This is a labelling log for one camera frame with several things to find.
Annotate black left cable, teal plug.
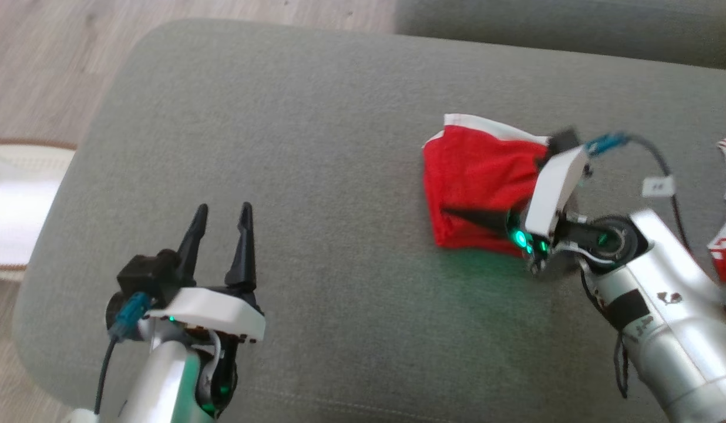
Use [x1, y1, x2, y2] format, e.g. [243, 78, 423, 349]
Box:
[95, 292, 152, 415]

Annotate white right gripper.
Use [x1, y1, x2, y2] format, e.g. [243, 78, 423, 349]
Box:
[442, 147, 648, 277]

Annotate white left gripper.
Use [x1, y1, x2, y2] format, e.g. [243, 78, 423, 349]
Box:
[106, 202, 267, 419]

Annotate white laundry basket, brown rim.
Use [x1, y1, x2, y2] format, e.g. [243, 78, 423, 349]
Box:
[0, 139, 77, 283]

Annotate grey fabric sofa seat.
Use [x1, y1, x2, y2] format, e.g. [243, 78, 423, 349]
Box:
[14, 18, 726, 423]

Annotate grey fabric sofa cushion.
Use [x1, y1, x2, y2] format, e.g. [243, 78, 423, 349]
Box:
[395, 0, 726, 71]

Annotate white cable label tag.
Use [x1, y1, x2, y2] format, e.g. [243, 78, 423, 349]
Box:
[642, 176, 675, 197]

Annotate thin black cable loop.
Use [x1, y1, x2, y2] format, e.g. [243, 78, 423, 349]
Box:
[613, 332, 633, 400]

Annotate red shorts with white stripes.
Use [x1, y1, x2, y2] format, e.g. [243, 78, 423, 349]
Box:
[422, 113, 553, 256]

